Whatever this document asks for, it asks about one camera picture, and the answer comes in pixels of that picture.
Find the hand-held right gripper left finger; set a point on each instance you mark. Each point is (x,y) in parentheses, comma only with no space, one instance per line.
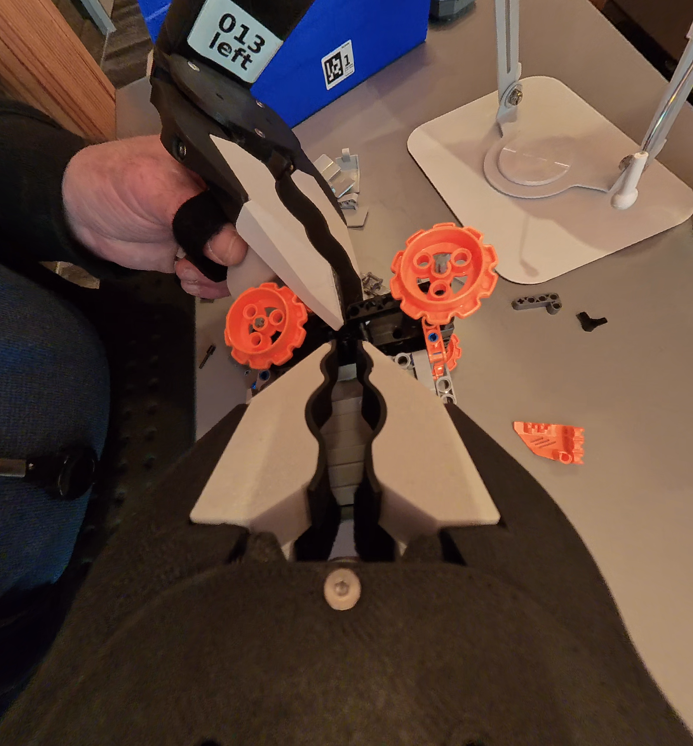
(259,466)

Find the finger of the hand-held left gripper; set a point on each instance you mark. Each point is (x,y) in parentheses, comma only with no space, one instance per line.
(329,227)
(271,245)

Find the dark perforated tray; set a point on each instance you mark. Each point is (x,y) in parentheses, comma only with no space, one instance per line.
(148,396)

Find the building kit robot model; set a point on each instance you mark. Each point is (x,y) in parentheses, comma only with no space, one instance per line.
(443,274)

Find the blue storage bin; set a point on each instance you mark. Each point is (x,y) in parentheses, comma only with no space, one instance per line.
(347,47)

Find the grey beam piece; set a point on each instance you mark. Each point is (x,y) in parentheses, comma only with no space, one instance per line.
(537,303)

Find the black L-shaped connector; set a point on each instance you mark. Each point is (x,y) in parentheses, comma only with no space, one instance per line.
(589,318)

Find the person's left forearm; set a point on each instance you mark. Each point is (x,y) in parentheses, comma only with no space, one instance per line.
(20,175)

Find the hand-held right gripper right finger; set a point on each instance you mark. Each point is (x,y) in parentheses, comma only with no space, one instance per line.
(434,466)

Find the wooden cabinet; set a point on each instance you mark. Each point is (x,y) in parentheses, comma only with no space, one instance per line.
(32,58)

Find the cluster of grey panel pieces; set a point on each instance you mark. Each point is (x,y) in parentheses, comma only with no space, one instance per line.
(341,181)

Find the orange panel piece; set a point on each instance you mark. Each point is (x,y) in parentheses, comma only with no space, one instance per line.
(551,443)

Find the person's left hand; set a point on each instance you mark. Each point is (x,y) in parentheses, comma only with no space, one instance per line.
(119,204)

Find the white rod with round tip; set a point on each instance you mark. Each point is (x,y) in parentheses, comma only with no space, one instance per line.
(673,93)

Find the white lamp base plate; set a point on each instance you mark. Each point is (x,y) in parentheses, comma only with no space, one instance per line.
(638,222)

